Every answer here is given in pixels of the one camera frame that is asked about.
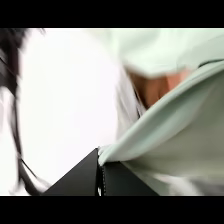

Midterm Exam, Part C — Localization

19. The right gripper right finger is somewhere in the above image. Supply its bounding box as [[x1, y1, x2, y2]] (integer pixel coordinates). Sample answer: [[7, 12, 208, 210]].
[[100, 161, 160, 197]]

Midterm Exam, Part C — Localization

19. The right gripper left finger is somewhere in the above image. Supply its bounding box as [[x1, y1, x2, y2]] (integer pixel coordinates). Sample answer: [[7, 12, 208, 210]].
[[42, 147, 101, 197]]

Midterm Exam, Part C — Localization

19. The pale green garment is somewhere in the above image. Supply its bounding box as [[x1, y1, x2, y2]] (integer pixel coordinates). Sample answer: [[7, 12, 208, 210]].
[[87, 28, 224, 197]]

